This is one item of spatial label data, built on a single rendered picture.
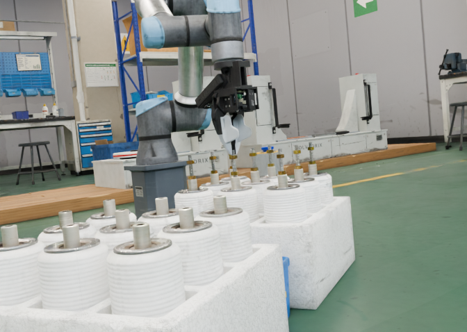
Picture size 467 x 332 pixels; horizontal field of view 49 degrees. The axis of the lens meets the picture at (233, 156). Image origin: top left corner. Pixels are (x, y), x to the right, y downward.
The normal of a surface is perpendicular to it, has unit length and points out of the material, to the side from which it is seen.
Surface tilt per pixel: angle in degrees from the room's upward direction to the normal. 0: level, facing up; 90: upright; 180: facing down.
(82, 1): 90
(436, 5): 90
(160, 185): 90
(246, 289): 90
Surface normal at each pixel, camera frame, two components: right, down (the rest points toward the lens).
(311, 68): -0.81, 0.11
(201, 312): 0.91, -0.07
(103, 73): 0.58, -0.01
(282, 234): -0.43, 0.09
